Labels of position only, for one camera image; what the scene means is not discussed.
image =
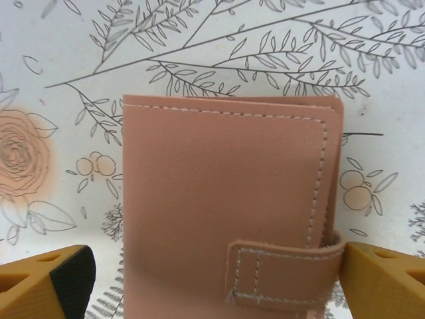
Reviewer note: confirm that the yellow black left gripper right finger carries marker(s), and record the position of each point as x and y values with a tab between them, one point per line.
382	285

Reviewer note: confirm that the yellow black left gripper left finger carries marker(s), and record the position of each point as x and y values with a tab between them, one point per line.
26	292

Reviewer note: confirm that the floral patterned table mat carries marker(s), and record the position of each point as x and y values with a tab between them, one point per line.
66	50

